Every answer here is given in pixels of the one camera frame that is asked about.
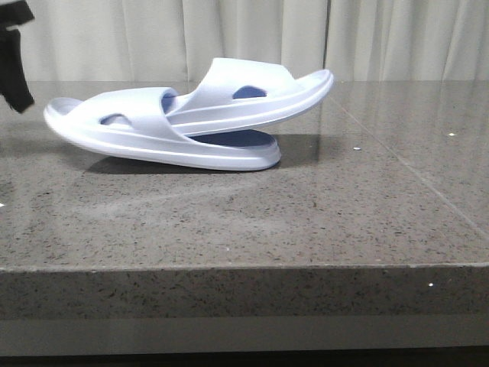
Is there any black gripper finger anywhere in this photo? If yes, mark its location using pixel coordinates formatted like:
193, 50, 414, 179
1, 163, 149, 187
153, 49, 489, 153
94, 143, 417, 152
1, 0, 35, 28
1, 29, 34, 113

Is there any light blue slipper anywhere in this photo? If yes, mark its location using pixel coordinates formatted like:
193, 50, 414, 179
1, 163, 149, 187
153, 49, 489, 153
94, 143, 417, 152
161, 57, 334, 137
44, 87, 281, 171

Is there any beige pleated curtain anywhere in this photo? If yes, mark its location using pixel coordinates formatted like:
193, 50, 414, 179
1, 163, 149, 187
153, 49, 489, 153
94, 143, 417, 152
21, 1, 488, 81

